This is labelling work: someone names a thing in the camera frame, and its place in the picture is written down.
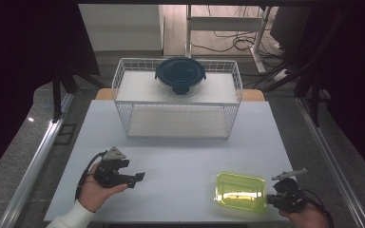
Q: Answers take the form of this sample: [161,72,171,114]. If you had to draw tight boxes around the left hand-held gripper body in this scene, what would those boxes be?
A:
[92,145,131,189]

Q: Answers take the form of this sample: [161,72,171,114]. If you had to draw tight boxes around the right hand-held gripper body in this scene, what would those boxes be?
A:
[271,167,309,213]

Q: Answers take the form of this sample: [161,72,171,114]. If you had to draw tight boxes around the yellow-green rectangular plastic container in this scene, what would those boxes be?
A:
[214,171,268,214]

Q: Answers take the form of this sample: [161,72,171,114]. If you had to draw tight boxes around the white wire shelf rack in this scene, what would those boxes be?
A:
[111,57,244,141]

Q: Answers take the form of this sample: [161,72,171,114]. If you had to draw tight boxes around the round dark blue lidded container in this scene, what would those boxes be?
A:
[154,56,208,98]

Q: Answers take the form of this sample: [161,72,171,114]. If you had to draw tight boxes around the person's left hand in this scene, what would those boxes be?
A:
[77,162,129,214]

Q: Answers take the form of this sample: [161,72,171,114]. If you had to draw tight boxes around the person's right hand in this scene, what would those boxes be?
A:
[278,202,331,228]

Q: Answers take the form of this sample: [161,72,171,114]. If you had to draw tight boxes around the wooden table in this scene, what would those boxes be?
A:
[94,87,266,103]

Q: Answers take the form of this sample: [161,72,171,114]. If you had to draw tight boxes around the white power strip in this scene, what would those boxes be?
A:
[273,67,292,83]

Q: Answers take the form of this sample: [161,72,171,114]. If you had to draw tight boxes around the white cabinet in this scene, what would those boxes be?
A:
[78,3,165,52]

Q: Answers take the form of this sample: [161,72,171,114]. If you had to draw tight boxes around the black curtain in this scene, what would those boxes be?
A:
[0,0,102,186]
[298,0,365,179]

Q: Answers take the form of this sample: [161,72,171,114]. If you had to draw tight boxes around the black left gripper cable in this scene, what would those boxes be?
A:
[74,150,107,201]

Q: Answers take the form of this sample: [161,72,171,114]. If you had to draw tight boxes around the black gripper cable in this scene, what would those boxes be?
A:
[74,150,107,201]
[298,188,335,228]

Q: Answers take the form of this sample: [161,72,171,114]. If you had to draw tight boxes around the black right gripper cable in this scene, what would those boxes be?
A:
[298,188,335,228]

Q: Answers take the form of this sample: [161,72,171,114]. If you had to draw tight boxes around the aluminium rail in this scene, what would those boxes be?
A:
[295,96,365,228]
[0,92,76,228]

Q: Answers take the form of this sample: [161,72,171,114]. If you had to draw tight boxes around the black stand with cables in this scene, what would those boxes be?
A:
[264,9,346,128]

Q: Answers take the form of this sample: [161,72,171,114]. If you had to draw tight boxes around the black floor cables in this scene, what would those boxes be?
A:
[190,5,287,55]

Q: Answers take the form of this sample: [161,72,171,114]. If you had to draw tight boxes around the white metal desk frame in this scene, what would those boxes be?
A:
[184,4,273,74]

